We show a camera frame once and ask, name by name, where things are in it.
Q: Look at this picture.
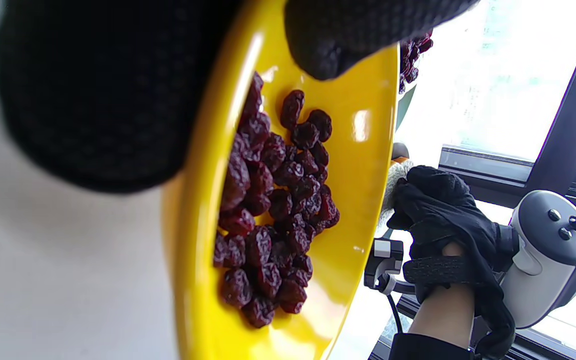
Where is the person's right hand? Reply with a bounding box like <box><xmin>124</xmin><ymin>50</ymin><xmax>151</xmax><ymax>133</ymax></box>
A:
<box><xmin>387</xmin><ymin>165</ymin><xmax>517</xmax><ymax>358</ymax></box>

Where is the person's left hand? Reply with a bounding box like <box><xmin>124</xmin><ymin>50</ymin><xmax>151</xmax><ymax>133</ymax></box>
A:
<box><xmin>0</xmin><ymin>0</ymin><xmax>481</xmax><ymax>193</ymax></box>

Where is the yellow bowl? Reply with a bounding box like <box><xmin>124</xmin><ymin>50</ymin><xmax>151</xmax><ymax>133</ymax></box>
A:
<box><xmin>160</xmin><ymin>0</ymin><xmax>400</xmax><ymax>360</ymax></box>

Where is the dark cranberries group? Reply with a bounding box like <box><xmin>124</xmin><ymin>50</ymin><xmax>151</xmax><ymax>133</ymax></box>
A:
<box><xmin>399</xmin><ymin>30</ymin><xmax>434</xmax><ymax>95</ymax></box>

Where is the pile of dark cranberries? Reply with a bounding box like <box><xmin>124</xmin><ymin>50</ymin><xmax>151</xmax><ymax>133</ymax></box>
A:
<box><xmin>213</xmin><ymin>72</ymin><xmax>341</xmax><ymax>329</ymax></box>

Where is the person's right forearm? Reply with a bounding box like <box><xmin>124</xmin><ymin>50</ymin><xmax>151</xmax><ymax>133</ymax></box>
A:
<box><xmin>408</xmin><ymin>242</ymin><xmax>477</xmax><ymax>351</ymax></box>

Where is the light green plate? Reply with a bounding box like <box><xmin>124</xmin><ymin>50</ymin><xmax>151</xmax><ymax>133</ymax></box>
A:
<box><xmin>396</xmin><ymin>85</ymin><xmax>417</xmax><ymax>132</ymax></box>

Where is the grey handheld controller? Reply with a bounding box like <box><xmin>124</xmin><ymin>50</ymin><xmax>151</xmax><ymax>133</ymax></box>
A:
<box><xmin>498</xmin><ymin>190</ymin><xmax>576</xmax><ymax>329</ymax></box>

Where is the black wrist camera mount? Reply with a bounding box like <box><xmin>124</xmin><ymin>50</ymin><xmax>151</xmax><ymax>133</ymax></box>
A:
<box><xmin>364</xmin><ymin>239</ymin><xmax>405</xmax><ymax>296</ymax></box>

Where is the black cable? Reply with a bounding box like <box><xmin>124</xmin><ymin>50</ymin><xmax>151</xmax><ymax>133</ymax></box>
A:
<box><xmin>385</xmin><ymin>292</ymin><xmax>405</xmax><ymax>337</ymax></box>

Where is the dark window frame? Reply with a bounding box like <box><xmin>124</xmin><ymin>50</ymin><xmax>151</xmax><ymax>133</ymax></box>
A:
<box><xmin>368</xmin><ymin>0</ymin><xmax>576</xmax><ymax>360</ymax></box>

